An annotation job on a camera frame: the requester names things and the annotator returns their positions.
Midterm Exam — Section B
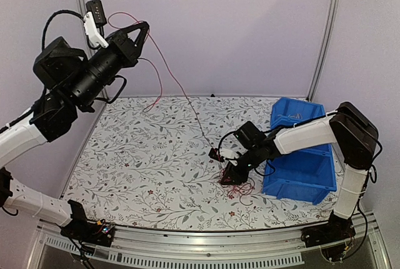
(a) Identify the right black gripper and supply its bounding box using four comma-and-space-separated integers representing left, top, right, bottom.
221, 146, 263, 185

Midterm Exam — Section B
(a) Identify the dark red cable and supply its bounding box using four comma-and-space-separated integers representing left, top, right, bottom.
107, 11, 219, 157

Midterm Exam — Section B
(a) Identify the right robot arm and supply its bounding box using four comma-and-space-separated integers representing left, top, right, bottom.
214, 101, 383, 241

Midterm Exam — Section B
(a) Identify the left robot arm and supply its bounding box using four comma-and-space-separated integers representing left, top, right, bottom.
1, 21, 149, 240

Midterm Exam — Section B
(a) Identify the blue three-compartment bin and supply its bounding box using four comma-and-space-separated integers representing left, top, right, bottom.
262, 98, 337, 205

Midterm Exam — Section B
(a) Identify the floral table mat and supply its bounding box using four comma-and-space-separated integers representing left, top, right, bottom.
63, 97, 338, 231

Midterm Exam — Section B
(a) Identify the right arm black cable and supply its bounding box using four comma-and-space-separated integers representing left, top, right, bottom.
217, 129, 278, 178

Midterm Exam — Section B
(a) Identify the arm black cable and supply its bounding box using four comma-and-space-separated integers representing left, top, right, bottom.
41, 9, 128, 104
217, 129, 278, 178

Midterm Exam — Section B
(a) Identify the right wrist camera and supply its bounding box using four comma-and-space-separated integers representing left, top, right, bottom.
208, 148, 239, 162

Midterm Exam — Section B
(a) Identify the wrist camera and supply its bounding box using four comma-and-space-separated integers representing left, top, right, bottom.
84, 0, 108, 49
208, 148, 239, 162

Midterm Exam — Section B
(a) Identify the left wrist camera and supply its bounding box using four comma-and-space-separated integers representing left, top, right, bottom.
84, 0, 108, 49

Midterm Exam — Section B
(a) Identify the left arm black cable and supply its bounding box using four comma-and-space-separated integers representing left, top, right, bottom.
41, 9, 128, 104

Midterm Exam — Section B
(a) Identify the left aluminium frame post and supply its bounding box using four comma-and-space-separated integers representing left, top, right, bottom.
71, 0, 109, 103

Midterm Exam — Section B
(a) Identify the aluminium frame post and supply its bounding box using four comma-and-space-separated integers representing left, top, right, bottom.
306, 0, 339, 101
71, 0, 109, 103

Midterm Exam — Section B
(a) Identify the aluminium front rail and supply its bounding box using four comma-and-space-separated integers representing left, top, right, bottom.
27, 212, 394, 268

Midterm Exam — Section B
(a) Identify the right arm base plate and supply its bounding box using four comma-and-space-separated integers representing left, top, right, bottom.
301, 223, 356, 248

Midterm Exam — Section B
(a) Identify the right aluminium frame post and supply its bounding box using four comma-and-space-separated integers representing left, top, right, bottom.
306, 0, 339, 101

